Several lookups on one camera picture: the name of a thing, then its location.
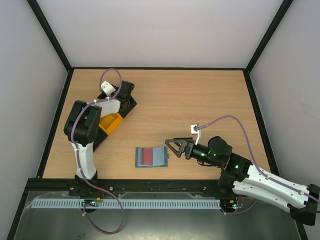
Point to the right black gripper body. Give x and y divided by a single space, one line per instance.
187 148

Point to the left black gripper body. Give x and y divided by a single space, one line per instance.
129 102

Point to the teal card holder wallet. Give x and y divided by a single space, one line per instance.
160 157

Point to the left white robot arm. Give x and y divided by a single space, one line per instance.
89 124

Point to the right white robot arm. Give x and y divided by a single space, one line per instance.
240 176

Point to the black bin with blue cards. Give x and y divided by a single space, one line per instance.
124 111

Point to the red card in holder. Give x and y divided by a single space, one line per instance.
145 157

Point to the black bin with red cards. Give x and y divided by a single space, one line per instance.
101 136

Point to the yellow bin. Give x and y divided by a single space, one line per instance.
109 122

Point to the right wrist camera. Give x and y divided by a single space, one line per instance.
196 130

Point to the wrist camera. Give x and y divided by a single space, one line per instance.
107 88
196 130

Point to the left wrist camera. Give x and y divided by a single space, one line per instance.
107 88

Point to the black aluminium frame rail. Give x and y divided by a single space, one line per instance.
205 188

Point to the light blue slotted cable duct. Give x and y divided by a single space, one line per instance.
63 203

